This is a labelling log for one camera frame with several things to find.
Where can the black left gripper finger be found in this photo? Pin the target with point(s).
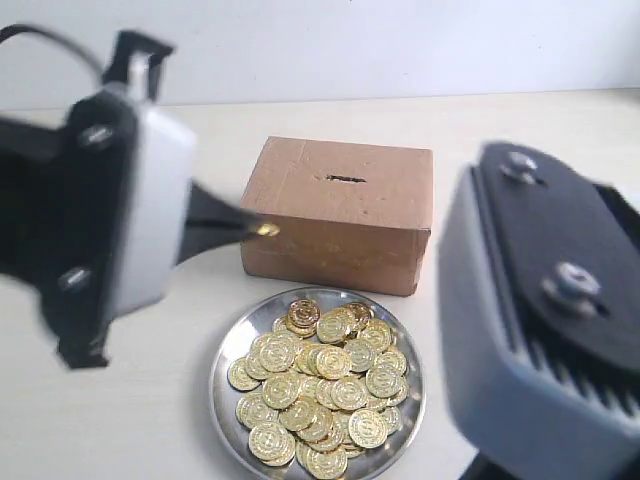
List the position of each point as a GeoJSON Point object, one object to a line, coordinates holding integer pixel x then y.
{"type": "Point", "coordinates": [207, 209]}

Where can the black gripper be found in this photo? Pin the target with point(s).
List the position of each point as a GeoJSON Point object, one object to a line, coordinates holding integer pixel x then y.
{"type": "Point", "coordinates": [45, 193]}

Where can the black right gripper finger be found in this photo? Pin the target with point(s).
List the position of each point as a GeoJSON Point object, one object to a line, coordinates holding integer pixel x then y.
{"type": "Point", "coordinates": [198, 239]}

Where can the brown cardboard slotted box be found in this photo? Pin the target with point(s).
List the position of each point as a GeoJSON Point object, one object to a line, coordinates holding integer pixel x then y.
{"type": "Point", "coordinates": [355, 216]}

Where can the round steel plate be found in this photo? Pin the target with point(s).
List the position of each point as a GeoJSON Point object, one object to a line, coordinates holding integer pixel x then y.
{"type": "Point", "coordinates": [223, 397]}

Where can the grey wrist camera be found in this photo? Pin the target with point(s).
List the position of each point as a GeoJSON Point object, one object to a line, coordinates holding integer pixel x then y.
{"type": "Point", "coordinates": [538, 292]}
{"type": "Point", "coordinates": [122, 189]}

